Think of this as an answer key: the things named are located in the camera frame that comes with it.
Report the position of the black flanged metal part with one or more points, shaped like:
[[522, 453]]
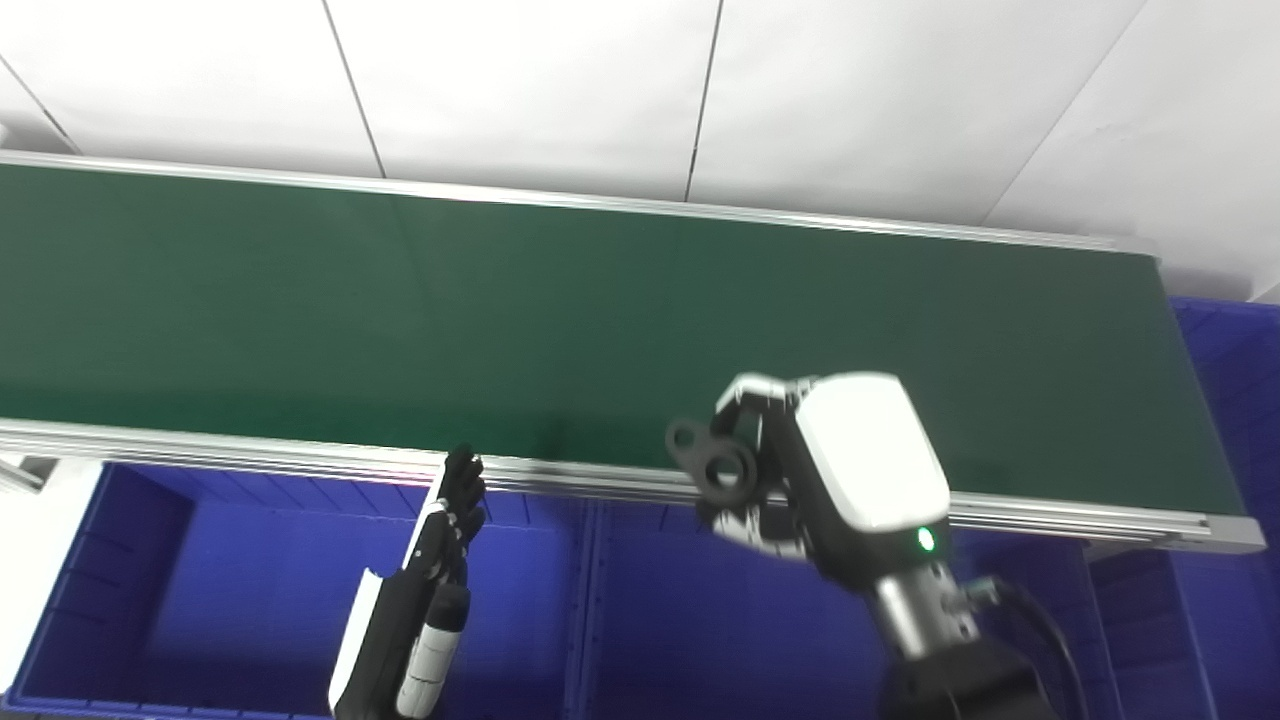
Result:
[[725, 470]]

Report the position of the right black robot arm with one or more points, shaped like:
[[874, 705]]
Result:
[[950, 685]]

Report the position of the green conveyor belt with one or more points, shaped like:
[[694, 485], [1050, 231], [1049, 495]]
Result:
[[250, 450], [400, 320]]

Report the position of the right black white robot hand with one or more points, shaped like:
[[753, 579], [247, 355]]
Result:
[[865, 460]]

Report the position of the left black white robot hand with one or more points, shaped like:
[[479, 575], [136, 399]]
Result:
[[400, 630]]

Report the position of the blue plastic bin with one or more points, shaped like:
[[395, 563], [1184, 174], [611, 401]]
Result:
[[220, 600], [700, 630], [1230, 420]]

